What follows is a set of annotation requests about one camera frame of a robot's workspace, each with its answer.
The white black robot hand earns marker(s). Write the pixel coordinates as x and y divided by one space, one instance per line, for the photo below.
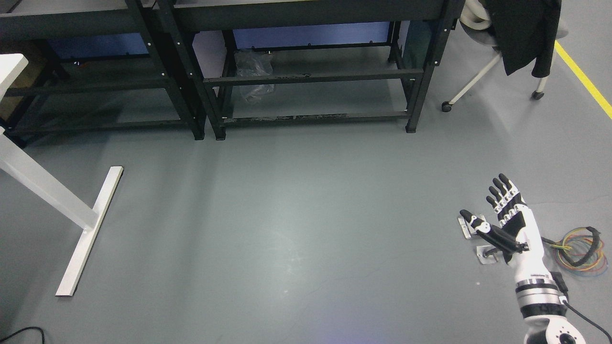
517 236

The robot arm white silver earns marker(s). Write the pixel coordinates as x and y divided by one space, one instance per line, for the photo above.
542 303

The black metal shelf left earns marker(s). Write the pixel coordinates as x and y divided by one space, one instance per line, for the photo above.
94 65

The office chair with jacket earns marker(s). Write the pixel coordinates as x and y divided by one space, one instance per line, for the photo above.
519 32

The clear plastic bag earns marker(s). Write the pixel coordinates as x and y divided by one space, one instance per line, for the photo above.
254 64

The white standing desk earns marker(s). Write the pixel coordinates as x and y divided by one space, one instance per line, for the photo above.
22 167

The metal floor bracket lower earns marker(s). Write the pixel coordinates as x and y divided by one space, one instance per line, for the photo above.
487 254

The metal floor bracket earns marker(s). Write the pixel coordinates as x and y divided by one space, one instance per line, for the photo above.
487 254
468 231

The metal floor bracket upper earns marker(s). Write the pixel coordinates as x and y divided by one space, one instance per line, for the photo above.
468 231

